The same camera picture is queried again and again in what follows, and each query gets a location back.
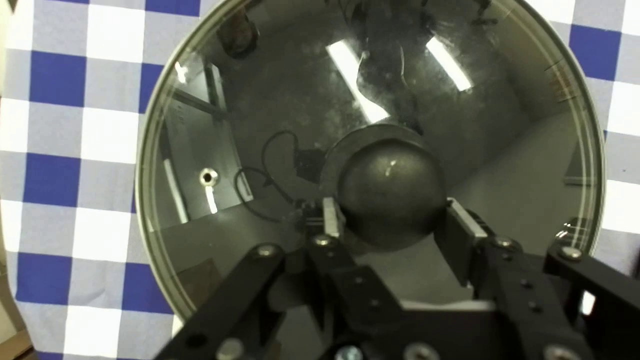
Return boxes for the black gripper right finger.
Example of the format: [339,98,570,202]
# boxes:
[433,195,640,360]

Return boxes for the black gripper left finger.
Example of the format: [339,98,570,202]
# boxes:
[157,194,408,360]

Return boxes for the glass lid with black knob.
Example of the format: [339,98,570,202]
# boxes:
[134,0,608,324]

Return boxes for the blue white checkered tablecloth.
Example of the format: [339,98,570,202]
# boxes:
[0,0,640,360]

